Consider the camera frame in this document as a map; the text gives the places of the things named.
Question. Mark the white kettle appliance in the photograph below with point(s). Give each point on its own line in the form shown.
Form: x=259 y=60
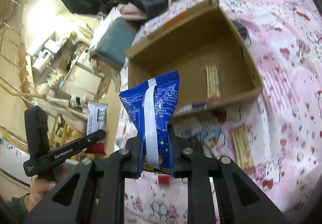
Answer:
x=41 y=61

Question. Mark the person's left forearm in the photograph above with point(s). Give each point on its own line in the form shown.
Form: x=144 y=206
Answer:
x=17 y=209

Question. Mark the blue and white snack bar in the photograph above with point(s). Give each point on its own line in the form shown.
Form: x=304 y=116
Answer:
x=195 y=106

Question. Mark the teal cushion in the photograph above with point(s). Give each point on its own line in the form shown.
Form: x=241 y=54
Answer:
x=113 y=40

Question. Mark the pink cloth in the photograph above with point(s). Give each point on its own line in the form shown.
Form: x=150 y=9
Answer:
x=132 y=12

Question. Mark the small red snack packet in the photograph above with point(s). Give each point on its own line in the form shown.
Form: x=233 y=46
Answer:
x=164 y=180
x=220 y=116

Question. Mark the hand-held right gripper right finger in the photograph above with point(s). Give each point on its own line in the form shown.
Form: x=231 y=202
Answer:
x=177 y=158

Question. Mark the pink printed bed sheet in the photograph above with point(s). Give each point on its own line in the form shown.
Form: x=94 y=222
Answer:
x=289 y=75

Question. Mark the white cabinet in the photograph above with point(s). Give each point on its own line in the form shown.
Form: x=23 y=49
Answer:
x=80 y=78

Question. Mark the white snack bar packet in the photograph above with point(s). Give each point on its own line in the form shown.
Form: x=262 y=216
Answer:
x=187 y=126

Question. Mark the dark cloth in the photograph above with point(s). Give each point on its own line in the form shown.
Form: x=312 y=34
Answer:
x=156 y=5

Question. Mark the cardboard box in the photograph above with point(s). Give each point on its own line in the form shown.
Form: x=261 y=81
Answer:
x=188 y=58

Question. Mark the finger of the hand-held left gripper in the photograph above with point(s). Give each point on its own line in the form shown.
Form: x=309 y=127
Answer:
x=93 y=138

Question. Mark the white and red snack packet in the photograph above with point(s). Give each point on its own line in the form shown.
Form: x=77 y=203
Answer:
x=96 y=120

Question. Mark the person's left hand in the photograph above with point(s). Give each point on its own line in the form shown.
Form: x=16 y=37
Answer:
x=41 y=188

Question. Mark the clear cracker packet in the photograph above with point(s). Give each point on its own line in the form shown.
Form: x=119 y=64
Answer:
x=213 y=81
x=242 y=146

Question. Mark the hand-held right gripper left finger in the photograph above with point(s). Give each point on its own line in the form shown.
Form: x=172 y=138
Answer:
x=137 y=156

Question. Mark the blue starred snack packet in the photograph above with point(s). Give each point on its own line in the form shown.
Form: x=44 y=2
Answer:
x=161 y=103

